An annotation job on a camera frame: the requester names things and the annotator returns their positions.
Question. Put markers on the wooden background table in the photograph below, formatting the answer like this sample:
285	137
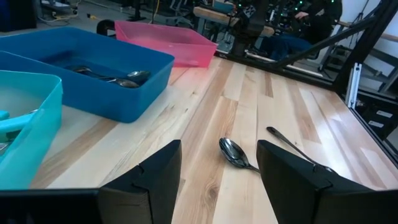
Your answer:
217	17

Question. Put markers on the blue plastic bin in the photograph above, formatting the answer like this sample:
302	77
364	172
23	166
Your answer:
102	99

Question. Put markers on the translucent pink plastic bin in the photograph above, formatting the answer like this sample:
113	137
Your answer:
174	40

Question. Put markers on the silver aluminium extrusion post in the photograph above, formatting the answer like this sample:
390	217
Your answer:
354	84

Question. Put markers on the translucent teal plastic bin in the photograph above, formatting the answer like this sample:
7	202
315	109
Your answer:
37	140

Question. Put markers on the person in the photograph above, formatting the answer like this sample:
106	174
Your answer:
308	28

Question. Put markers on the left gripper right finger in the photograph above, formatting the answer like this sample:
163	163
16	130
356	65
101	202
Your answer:
311	199

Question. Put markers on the black curved frame hook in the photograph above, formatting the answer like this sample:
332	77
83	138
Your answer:
104	26

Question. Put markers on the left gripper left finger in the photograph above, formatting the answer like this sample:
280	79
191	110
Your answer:
140	199

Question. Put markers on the black background robot arm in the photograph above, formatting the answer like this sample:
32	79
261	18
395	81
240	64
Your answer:
252	21

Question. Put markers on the black spoon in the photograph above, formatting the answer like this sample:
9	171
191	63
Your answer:
233	154
286	140
78	69
138	75

